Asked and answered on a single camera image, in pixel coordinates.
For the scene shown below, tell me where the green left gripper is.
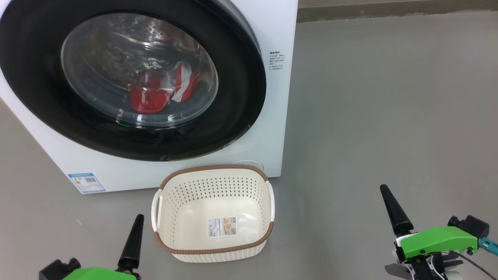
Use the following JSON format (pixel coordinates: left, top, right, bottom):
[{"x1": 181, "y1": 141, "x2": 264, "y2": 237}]
[{"x1": 73, "y1": 214, "x2": 144, "y2": 280}]

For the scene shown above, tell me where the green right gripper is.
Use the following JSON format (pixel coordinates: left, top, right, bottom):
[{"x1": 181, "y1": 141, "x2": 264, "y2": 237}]
[{"x1": 380, "y1": 184, "x2": 478, "y2": 260}]

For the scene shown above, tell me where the red and white garment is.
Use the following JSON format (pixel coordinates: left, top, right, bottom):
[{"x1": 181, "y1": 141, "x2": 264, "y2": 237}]
[{"x1": 128, "y1": 61, "x2": 201, "y2": 114}]

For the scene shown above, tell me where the washing machine door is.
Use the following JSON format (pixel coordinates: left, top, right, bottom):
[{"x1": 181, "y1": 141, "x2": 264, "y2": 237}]
[{"x1": 0, "y1": 0, "x2": 267, "y2": 162}]

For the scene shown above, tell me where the cream plastic basket brown rim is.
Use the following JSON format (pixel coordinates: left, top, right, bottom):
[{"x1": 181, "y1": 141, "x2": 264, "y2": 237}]
[{"x1": 151, "y1": 164, "x2": 275, "y2": 263}]

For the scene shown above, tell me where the printed label sticker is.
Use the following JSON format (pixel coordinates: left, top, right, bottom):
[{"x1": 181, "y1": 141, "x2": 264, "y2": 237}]
[{"x1": 208, "y1": 217, "x2": 237, "y2": 238}]

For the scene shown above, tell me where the white front-load washing machine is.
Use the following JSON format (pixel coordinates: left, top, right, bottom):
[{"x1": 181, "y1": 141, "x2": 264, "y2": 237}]
[{"x1": 0, "y1": 0, "x2": 298, "y2": 194}]

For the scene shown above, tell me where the stainless steel washer drum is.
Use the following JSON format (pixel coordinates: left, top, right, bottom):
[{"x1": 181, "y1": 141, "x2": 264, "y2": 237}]
[{"x1": 62, "y1": 14, "x2": 218, "y2": 127}]

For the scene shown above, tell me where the blue energy label sticker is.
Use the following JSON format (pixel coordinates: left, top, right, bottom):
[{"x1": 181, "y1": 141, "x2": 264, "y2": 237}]
[{"x1": 67, "y1": 173, "x2": 106, "y2": 194}]

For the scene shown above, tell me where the teal right cable connector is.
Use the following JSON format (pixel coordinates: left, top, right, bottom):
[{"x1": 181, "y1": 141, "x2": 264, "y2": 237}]
[{"x1": 478, "y1": 237, "x2": 498, "y2": 256}]

